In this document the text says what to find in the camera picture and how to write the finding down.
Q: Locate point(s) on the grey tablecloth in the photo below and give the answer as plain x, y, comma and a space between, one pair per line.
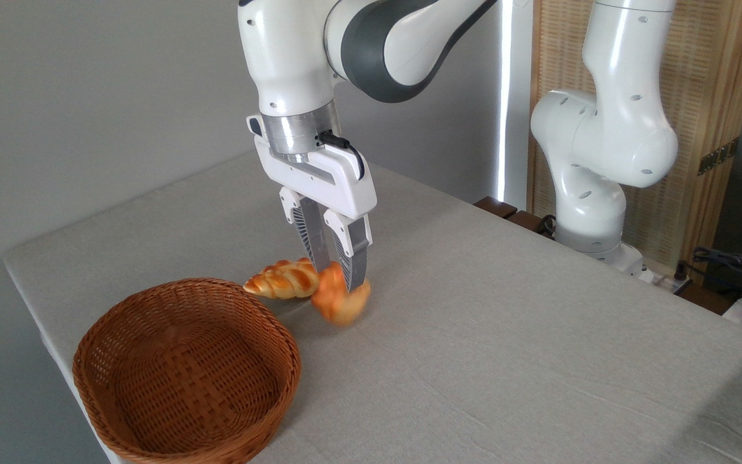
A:
474, 335

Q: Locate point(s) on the dark wooden block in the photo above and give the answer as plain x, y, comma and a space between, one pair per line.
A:
495, 207
529, 222

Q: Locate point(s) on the black screen hinge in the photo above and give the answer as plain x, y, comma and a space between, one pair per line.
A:
719, 156

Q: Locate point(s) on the long braided bread loaf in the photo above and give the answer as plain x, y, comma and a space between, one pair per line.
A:
281, 280

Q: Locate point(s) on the bamboo folding screen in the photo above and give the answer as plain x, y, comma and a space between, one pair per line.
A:
699, 90

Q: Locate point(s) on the round knotted bread roll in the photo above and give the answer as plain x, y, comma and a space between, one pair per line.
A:
339, 308

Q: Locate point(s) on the white power strip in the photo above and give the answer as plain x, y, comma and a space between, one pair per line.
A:
667, 282

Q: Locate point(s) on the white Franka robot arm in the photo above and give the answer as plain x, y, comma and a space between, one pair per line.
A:
287, 51

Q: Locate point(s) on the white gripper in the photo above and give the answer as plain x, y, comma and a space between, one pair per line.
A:
332, 183

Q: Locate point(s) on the brown woven wicker basket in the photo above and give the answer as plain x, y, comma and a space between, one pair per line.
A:
184, 374

